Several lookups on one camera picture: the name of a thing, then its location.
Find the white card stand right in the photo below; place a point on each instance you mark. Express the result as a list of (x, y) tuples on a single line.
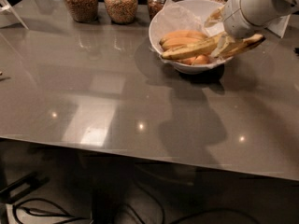
[(278, 26)]

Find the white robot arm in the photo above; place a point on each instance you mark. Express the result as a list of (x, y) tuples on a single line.
[(273, 9)]

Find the yellow banana right side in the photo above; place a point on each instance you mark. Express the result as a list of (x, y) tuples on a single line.
[(243, 45)]

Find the orange banana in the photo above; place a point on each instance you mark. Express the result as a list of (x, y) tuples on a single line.
[(183, 33), (198, 60), (176, 42)]

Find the black floor bracket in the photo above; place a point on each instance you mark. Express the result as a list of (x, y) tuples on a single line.
[(22, 187)]

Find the long yellow banana front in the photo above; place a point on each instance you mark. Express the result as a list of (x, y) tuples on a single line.
[(193, 49)]

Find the orange banana top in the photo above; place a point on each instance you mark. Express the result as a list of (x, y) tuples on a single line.
[(183, 33)]

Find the white stand left edge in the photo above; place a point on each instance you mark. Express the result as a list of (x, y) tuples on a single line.
[(9, 16)]

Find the orange banana bottom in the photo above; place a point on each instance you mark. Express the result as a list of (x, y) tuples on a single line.
[(198, 60)]

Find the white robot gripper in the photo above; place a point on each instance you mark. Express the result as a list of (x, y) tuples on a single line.
[(235, 16)]

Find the white ceramic bowl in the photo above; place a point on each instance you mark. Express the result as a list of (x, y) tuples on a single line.
[(199, 14)]

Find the glass jar of grains left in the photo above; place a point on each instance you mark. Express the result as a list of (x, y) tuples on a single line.
[(82, 10)]

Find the clear plastic bag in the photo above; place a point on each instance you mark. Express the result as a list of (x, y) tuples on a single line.
[(176, 17)]

